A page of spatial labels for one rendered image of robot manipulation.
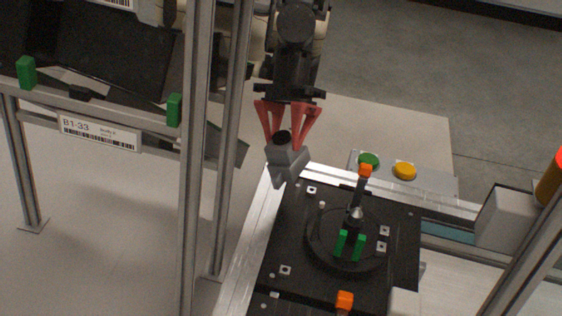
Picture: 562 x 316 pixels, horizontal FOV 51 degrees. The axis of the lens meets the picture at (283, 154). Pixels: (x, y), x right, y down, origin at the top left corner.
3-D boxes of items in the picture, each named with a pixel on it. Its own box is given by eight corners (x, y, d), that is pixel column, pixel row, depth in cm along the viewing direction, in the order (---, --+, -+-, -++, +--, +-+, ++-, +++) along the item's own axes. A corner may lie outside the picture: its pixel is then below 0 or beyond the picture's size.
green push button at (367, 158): (357, 157, 113) (359, 149, 111) (377, 162, 113) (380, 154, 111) (354, 170, 110) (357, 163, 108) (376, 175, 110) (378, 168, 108)
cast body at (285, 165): (288, 157, 99) (278, 122, 95) (312, 159, 97) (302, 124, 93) (264, 188, 94) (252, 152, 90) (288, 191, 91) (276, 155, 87)
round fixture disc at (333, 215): (311, 201, 100) (313, 193, 98) (392, 222, 99) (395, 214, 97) (295, 265, 89) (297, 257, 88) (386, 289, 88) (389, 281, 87)
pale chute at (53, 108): (92, 121, 104) (101, 98, 104) (157, 148, 101) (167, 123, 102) (-12, 86, 76) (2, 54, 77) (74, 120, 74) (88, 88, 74)
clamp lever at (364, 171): (348, 203, 97) (360, 161, 94) (360, 206, 97) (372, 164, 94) (347, 212, 94) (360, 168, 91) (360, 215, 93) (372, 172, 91)
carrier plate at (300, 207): (286, 183, 105) (288, 174, 104) (418, 216, 104) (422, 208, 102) (254, 290, 87) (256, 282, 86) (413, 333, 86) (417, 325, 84)
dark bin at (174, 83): (172, 51, 88) (183, 2, 86) (250, 79, 86) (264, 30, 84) (51, 64, 62) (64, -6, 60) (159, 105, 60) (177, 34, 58)
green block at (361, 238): (350, 254, 90) (358, 232, 86) (359, 256, 90) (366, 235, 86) (350, 260, 89) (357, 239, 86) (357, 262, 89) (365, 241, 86)
